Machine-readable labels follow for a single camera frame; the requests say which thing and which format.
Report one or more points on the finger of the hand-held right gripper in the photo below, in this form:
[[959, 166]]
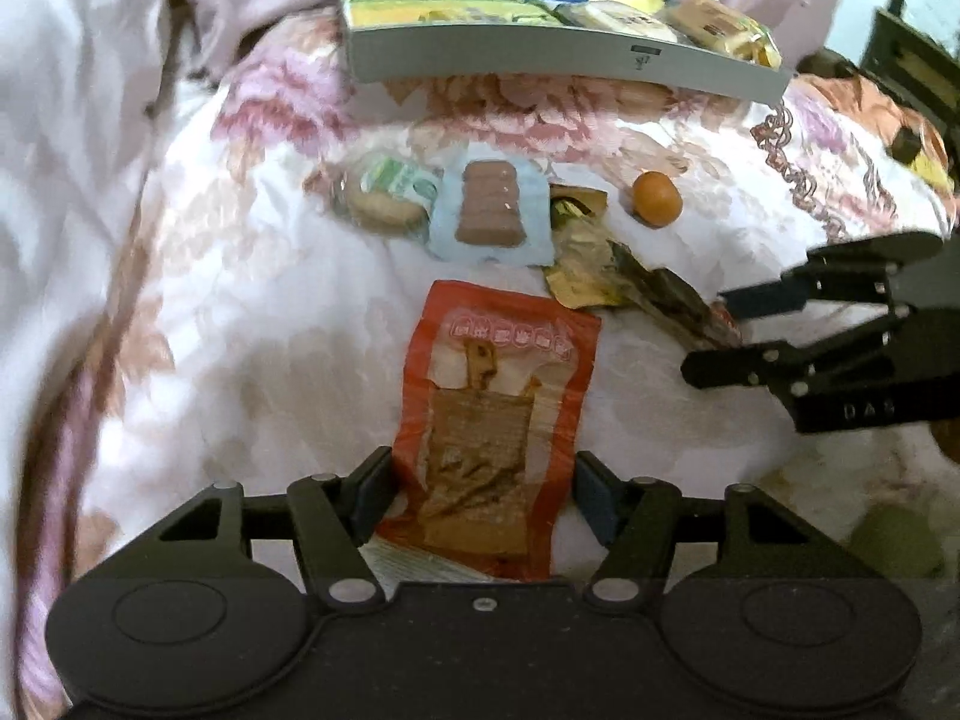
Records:
[[765, 298], [735, 371]]

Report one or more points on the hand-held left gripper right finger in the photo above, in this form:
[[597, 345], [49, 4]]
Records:
[[596, 501]]

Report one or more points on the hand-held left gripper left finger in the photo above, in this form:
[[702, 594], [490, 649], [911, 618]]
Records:
[[373, 496]]

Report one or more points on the gold and brown snack packet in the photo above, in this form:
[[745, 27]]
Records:
[[675, 300]]

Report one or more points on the red dried tofu packet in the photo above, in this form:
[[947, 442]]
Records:
[[495, 405]]

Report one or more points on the orange tangerine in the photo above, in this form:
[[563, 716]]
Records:
[[656, 199]]

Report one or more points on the clear bread packet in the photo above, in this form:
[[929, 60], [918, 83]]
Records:
[[720, 26]]

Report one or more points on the chocolate biscuit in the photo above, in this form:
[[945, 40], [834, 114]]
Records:
[[489, 206]]

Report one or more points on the green biscuit packet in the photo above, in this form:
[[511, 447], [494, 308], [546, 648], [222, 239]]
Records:
[[386, 191]]

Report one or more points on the grey tray box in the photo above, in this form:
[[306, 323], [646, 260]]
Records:
[[525, 52]]

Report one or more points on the floral bedsheet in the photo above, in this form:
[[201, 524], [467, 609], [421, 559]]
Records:
[[285, 360]]

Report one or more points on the green round object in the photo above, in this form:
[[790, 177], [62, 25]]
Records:
[[896, 544]]

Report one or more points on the orange cloth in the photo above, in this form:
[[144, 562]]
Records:
[[847, 109]]

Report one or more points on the dark wooden cabinet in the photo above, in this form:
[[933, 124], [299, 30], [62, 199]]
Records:
[[919, 67]]

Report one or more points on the pale pink quilt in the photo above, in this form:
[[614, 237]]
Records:
[[82, 165]]

